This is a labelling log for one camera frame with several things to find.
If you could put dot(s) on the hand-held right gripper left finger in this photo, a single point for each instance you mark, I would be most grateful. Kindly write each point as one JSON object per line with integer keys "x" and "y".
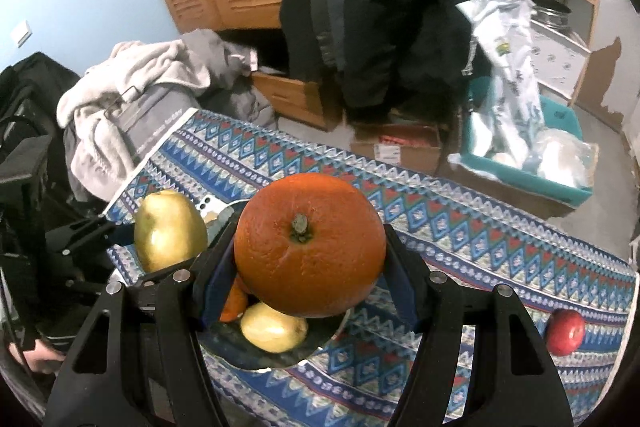
{"x": 215, "y": 292}

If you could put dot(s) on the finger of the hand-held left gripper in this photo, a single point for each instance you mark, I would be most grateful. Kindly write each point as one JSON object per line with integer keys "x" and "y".
{"x": 100, "y": 234}

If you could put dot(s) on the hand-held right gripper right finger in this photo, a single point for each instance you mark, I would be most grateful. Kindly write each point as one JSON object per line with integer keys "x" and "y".
{"x": 400, "y": 287}

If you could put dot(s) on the orange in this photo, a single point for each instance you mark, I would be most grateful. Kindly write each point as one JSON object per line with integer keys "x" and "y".
{"x": 310, "y": 267}
{"x": 232, "y": 304}

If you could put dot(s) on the dark glass plate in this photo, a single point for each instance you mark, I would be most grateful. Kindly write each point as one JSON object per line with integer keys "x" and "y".
{"x": 235, "y": 352}

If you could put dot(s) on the yellow green mango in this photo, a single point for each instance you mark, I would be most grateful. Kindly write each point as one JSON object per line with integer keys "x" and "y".
{"x": 272, "y": 329}

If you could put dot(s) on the person's left hand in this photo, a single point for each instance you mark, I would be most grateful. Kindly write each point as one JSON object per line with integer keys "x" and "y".
{"x": 42, "y": 357}

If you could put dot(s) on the blue patterned tablecloth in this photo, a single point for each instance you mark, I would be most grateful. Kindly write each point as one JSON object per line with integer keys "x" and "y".
{"x": 450, "y": 217}

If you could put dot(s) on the flat cardboard box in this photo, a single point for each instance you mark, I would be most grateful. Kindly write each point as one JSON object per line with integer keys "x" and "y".
{"x": 400, "y": 152}

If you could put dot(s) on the brown cardboard box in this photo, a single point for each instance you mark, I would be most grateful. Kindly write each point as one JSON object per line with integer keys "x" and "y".
{"x": 510, "y": 203}

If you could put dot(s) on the black chair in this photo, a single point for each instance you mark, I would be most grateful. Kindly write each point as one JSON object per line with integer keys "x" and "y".
{"x": 35, "y": 107}

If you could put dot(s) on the grey clothes pile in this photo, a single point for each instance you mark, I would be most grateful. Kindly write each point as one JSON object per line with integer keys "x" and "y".
{"x": 125, "y": 77}

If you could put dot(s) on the red apple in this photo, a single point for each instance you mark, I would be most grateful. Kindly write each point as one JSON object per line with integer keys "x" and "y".
{"x": 565, "y": 332}

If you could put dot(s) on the clear plastic bag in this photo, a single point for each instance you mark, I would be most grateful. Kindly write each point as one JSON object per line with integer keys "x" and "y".
{"x": 560, "y": 157}

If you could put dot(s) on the wooden drawer box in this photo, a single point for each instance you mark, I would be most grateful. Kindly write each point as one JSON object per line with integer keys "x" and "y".
{"x": 290, "y": 94}

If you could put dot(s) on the teal plastic bin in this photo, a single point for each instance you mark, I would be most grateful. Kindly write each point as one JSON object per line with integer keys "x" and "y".
{"x": 562, "y": 117}

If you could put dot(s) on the white printed bag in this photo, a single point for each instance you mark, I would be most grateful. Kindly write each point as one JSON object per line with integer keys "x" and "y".
{"x": 510, "y": 72}

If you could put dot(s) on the black coat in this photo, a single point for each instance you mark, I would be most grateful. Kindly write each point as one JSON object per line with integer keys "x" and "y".
{"x": 390, "y": 7}

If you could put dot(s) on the white plastic basket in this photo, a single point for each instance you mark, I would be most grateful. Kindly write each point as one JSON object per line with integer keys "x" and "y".
{"x": 560, "y": 57}

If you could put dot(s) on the metal pot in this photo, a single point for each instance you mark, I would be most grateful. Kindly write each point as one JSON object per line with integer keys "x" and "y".
{"x": 552, "y": 17}

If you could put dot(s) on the white wall switch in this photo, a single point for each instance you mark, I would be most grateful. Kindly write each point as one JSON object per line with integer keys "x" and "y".
{"x": 21, "y": 33}

